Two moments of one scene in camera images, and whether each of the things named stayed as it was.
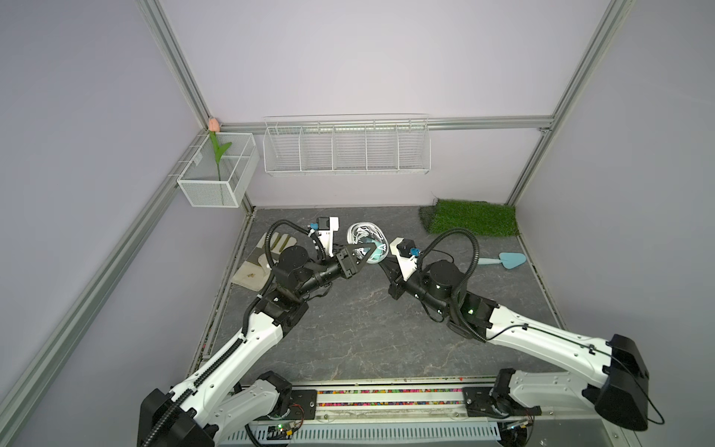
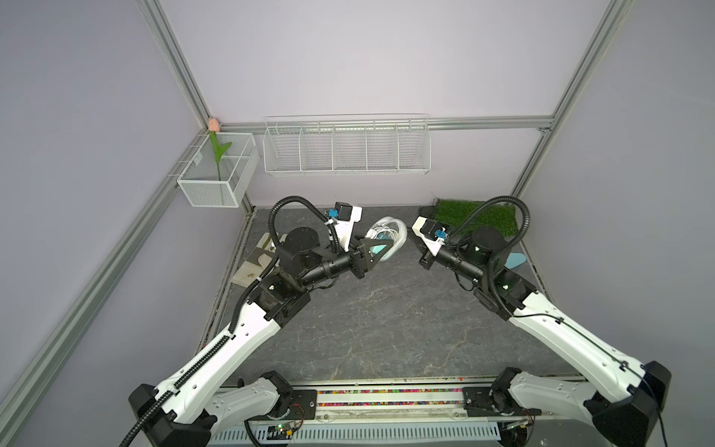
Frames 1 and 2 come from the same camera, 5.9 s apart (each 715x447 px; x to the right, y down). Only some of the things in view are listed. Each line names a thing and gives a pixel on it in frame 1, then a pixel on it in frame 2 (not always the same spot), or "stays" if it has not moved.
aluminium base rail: (349, 399) stays
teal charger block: (380, 248) stays
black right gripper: (396, 278) to (427, 259)
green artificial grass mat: (483, 218) stays
